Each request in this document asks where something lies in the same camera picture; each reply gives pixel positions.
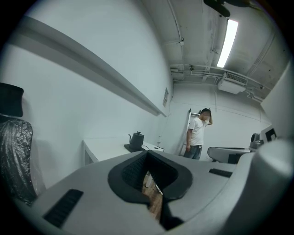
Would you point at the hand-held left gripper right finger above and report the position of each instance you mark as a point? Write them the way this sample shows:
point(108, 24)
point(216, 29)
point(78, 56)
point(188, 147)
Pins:
point(202, 183)

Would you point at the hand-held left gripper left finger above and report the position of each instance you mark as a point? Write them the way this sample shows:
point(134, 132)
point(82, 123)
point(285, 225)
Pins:
point(96, 183)

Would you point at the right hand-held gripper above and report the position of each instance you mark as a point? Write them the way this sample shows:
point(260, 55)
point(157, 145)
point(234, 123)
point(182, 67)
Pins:
point(226, 152)

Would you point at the black electric kettle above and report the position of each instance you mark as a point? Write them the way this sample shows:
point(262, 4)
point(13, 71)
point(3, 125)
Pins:
point(137, 138)

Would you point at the black kettle base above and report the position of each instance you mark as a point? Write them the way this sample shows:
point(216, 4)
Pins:
point(133, 148)

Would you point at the white table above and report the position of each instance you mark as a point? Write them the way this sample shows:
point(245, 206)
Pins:
point(108, 148)

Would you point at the white air conditioner unit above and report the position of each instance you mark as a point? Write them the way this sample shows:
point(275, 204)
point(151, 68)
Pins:
point(232, 83)

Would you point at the black plastic-wrapped office chair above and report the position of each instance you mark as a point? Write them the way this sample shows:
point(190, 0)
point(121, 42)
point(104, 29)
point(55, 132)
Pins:
point(13, 147)

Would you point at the long ceiling light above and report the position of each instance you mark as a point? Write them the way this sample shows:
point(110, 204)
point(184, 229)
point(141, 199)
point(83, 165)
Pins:
point(227, 43)

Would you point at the dark ceiling fan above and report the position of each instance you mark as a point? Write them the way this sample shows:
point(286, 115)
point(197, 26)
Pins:
point(218, 7)

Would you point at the wall notice sheet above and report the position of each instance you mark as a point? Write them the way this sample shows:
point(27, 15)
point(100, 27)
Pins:
point(165, 97)

